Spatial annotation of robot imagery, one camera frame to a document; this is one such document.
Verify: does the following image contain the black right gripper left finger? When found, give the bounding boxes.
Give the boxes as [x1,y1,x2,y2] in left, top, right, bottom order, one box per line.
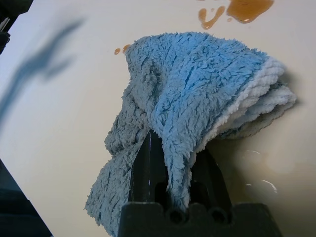
[127,131,171,206]

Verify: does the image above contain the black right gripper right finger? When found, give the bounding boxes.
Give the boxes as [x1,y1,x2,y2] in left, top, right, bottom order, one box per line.
[190,149,233,207]

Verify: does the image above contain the blue fluffy rag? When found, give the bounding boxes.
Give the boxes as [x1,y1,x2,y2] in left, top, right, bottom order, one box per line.
[83,31,298,236]

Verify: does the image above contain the small brown liquid drops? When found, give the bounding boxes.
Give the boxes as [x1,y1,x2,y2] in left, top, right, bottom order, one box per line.
[114,44,132,56]

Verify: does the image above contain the curved brown liquid puddle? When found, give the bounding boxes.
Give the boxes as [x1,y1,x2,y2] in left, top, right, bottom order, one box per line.
[198,5,227,30]

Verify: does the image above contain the large brown liquid puddle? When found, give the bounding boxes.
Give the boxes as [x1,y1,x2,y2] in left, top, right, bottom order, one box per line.
[226,0,275,25]

